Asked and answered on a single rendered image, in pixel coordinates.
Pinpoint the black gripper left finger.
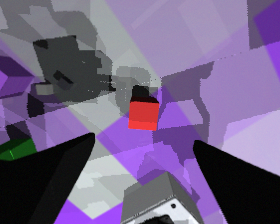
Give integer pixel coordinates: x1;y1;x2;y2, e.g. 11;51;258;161
0;132;95;224

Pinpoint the red block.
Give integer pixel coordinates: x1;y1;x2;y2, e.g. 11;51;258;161
128;96;160;131

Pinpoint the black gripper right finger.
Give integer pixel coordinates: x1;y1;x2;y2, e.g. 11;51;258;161
193;140;280;224

